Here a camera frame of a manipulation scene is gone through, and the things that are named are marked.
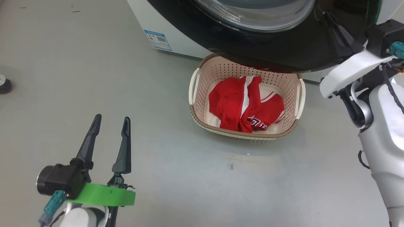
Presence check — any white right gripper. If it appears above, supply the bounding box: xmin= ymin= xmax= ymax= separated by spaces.
xmin=319 ymin=10 xmax=396 ymax=99

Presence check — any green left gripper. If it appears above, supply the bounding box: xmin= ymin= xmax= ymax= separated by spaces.
xmin=66 ymin=114 xmax=136 ymax=207

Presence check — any black round glass washer door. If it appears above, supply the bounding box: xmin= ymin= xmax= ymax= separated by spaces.
xmin=147 ymin=0 xmax=382 ymax=73

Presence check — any red white lettered jersey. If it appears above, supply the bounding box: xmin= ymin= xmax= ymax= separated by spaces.
xmin=205 ymin=83 xmax=285 ymax=132

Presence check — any red garment white side stripe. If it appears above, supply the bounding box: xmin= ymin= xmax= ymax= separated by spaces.
xmin=208 ymin=76 xmax=263 ymax=133

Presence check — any cream perforated basket brown rim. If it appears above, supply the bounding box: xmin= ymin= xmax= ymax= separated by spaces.
xmin=188 ymin=53 xmax=306 ymax=141

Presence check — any white front-load washing machine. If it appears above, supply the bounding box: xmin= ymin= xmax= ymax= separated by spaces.
xmin=126 ymin=0 xmax=404 ymax=84

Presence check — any blue energy label sticker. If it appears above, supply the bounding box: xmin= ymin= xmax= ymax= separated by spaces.
xmin=144 ymin=30 xmax=172 ymax=51

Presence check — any black caster wheel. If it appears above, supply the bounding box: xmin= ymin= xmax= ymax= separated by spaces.
xmin=0 ymin=74 xmax=12 ymax=94

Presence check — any teal plug right camera cable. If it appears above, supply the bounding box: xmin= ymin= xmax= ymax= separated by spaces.
xmin=388 ymin=41 xmax=404 ymax=60

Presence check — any teal plug camera cable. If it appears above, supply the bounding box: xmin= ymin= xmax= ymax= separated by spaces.
xmin=388 ymin=41 xmax=404 ymax=60
xmin=38 ymin=190 xmax=67 ymax=227

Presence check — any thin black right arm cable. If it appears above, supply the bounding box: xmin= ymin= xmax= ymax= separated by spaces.
xmin=380 ymin=63 xmax=404 ymax=114

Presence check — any teal plug left camera cable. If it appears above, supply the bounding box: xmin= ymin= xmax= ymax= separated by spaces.
xmin=38 ymin=190 xmax=67 ymax=227

